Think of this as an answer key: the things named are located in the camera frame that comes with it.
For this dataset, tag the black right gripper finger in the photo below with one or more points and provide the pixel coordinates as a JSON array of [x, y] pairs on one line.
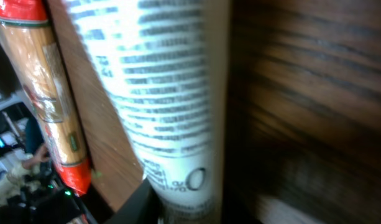
[[142, 207]]

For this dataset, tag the white tube with gold cap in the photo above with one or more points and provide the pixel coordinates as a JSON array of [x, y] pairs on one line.
[[163, 65]]

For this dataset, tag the orange spaghetti packet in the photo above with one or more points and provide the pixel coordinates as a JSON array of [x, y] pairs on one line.
[[27, 38]]

